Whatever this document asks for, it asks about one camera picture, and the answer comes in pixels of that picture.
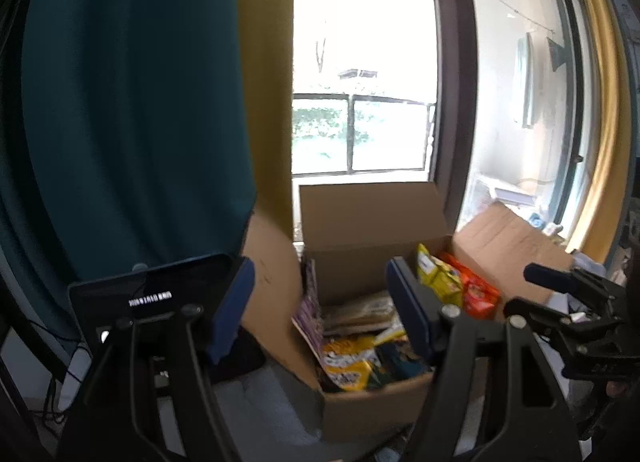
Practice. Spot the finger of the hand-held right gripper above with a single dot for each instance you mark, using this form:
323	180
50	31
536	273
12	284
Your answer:
547	277
530	317

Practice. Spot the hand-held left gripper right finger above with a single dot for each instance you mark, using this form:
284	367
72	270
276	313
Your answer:
407	307

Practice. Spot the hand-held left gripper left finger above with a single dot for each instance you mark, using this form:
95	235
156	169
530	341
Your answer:
232	312

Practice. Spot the bright yellow snack packet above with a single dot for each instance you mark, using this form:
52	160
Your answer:
440	282

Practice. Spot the beige striped snack packet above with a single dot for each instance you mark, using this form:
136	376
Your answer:
357	314

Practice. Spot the dark green snack packet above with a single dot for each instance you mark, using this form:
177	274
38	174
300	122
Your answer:
400	359

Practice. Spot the orange snack packet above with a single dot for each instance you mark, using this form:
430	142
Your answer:
477	297

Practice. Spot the purple snack packet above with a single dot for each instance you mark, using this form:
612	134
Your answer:
310	312

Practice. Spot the yellow snack packet green dots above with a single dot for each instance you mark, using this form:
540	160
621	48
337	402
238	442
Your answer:
345	362

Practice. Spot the cardboard box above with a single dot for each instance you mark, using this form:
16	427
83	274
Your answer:
370	222

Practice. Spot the black tablet clock display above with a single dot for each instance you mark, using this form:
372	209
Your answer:
150	287

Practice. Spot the yellow curtain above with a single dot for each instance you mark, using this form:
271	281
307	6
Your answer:
265	91
607	141

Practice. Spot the black balcony railing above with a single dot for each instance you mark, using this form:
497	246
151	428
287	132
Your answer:
350	131

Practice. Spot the hanging grey garment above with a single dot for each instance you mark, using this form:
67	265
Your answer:
526	81

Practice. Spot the teal curtain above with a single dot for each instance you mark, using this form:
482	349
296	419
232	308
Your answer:
125	91

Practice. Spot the black window frame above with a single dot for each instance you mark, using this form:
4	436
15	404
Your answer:
452	91

